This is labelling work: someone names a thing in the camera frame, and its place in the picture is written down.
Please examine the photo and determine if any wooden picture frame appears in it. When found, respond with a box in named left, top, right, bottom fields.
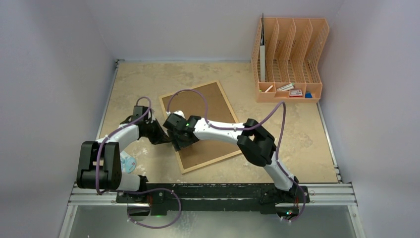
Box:
left=158, top=79, right=244, bottom=175

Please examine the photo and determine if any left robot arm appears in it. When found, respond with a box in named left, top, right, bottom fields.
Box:
left=76, top=106, right=170, bottom=203

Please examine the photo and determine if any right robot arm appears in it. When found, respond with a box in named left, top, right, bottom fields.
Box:
left=163, top=111, right=298, bottom=202

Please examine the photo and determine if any blue white tape dispenser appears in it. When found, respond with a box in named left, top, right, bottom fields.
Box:
left=120, top=151, right=137, bottom=173

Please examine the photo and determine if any white folder in organizer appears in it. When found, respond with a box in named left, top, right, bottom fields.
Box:
left=260, top=14, right=265, bottom=82

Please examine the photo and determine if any red white small box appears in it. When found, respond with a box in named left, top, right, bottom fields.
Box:
left=289, top=89, right=303, bottom=97

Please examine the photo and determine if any white marker pen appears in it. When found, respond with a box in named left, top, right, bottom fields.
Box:
left=276, top=83, right=295, bottom=92

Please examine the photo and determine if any orange desk file organizer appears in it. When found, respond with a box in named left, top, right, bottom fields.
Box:
left=251, top=17, right=329, bottom=103

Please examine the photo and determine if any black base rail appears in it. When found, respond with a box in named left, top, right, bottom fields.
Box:
left=68, top=182, right=357, bottom=218

